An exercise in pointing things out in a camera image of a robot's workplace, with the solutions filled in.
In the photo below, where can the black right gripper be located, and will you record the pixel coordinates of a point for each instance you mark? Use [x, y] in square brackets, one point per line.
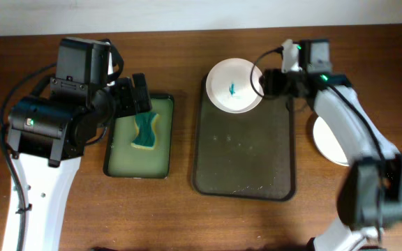
[272, 87]

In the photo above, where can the dark brown serving tray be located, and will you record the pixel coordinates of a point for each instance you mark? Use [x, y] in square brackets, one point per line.
[249, 155]

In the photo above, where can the black tray with soapy water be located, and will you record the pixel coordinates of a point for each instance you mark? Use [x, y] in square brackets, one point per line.
[125, 160]

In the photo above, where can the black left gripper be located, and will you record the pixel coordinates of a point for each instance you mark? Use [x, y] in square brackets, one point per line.
[123, 91]

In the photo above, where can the white plate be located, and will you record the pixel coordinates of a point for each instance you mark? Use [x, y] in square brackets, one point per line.
[327, 144]
[231, 85]

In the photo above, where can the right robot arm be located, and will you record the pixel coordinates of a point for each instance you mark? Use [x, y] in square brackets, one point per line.
[370, 200]

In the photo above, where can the green and yellow sponge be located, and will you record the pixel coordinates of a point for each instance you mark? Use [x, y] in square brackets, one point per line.
[145, 125]

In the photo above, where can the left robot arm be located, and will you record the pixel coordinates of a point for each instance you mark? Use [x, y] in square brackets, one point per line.
[44, 135]

